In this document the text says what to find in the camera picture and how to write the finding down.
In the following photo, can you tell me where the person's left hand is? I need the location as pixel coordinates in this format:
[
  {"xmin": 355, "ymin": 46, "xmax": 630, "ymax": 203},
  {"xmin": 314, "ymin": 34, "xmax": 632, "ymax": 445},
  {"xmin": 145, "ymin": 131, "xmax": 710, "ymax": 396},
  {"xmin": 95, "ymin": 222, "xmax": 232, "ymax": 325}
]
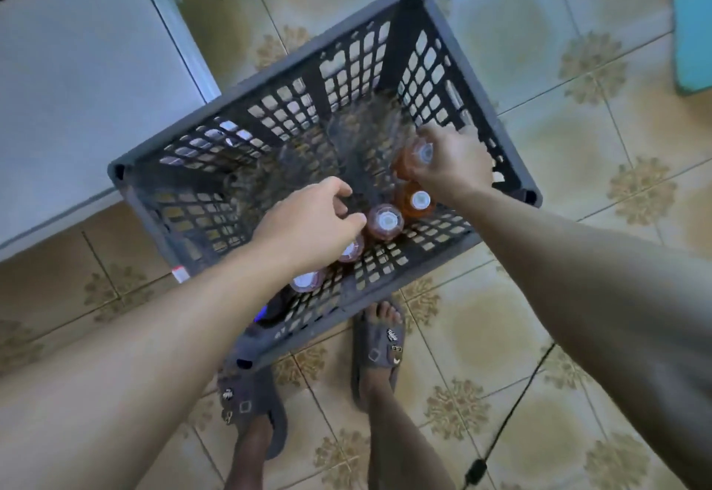
[{"xmin": 250, "ymin": 177, "xmax": 369, "ymax": 281}]

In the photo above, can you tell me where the black cable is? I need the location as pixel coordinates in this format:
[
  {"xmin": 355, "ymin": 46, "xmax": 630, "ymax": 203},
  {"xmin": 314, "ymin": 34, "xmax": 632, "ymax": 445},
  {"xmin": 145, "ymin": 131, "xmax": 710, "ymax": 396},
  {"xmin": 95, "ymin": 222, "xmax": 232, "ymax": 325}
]
[{"xmin": 461, "ymin": 339, "xmax": 558, "ymax": 490}]

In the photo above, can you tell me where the person's leg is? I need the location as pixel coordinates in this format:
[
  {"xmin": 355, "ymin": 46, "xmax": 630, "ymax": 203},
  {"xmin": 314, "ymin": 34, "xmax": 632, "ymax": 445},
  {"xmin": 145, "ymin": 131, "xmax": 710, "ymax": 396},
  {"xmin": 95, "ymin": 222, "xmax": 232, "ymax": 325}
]
[
  {"xmin": 361, "ymin": 300, "xmax": 458, "ymax": 490},
  {"xmin": 222, "ymin": 411, "xmax": 275, "ymax": 490}
]

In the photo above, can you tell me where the white metal shelf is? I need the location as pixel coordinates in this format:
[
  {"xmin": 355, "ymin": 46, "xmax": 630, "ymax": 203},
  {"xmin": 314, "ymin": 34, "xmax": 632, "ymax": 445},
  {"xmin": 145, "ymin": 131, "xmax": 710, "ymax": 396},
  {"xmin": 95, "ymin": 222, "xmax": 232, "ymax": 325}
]
[{"xmin": 0, "ymin": 0, "xmax": 222, "ymax": 263}]

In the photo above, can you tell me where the teal cabinet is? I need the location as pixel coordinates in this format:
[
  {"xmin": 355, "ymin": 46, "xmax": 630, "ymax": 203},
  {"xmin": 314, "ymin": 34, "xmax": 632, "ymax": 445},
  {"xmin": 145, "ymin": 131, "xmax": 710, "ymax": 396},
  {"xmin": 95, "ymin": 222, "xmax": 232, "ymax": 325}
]
[{"xmin": 670, "ymin": 0, "xmax": 712, "ymax": 94}]

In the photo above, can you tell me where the person's right forearm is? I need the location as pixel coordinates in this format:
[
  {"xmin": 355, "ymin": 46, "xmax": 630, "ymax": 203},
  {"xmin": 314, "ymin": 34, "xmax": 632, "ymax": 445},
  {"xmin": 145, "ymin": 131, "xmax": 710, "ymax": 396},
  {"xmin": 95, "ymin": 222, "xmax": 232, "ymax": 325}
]
[{"xmin": 450, "ymin": 186, "xmax": 712, "ymax": 490}]

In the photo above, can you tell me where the cola bottle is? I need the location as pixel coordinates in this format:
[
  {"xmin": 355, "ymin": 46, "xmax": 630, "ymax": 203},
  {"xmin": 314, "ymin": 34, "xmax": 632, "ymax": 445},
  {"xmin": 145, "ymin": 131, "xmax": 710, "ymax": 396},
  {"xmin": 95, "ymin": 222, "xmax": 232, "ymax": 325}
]
[{"xmin": 254, "ymin": 289, "xmax": 294, "ymax": 328}]

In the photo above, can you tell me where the grey plastic crate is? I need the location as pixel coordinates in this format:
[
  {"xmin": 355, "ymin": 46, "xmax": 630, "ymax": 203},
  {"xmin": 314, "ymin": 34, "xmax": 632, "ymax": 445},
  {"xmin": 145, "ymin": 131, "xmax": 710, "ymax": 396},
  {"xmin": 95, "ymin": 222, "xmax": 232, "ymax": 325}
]
[{"xmin": 108, "ymin": 0, "xmax": 544, "ymax": 372}]

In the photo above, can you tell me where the person's left forearm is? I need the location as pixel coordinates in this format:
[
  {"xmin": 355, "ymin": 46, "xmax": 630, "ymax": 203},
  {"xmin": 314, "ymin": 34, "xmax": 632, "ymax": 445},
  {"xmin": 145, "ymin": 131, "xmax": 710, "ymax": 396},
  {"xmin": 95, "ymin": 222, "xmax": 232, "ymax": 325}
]
[{"xmin": 0, "ymin": 241, "xmax": 300, "ymax": 490}]

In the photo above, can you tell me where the person's brown sandal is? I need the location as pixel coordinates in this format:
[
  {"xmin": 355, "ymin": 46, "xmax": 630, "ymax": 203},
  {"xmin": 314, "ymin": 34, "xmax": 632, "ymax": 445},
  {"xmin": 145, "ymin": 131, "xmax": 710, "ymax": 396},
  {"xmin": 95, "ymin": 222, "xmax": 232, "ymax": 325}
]
[
  {"xmin": 352, "ymin": 304, "xmax": 406, "ymax": 408},
  {"xmin": 217, "ymin": 356, "xmax": 291, "ymax": 461}
]

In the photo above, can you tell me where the person's right hand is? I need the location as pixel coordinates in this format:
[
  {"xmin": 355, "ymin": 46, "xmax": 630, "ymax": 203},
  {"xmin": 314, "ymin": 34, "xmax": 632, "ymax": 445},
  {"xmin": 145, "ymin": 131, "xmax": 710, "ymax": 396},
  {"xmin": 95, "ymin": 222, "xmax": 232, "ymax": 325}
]
[{"xmin": 409, "ymin": 122, "xmax": 498, "ymax": 212}]

